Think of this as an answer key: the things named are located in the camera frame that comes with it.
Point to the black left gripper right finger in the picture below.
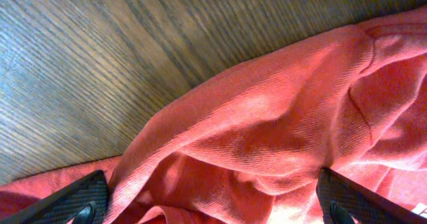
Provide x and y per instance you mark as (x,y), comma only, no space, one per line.
(343,201)

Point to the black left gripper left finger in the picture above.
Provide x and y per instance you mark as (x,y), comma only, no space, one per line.
(84,201)

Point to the orange t-shirt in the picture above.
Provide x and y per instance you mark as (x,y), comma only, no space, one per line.
(248,145)

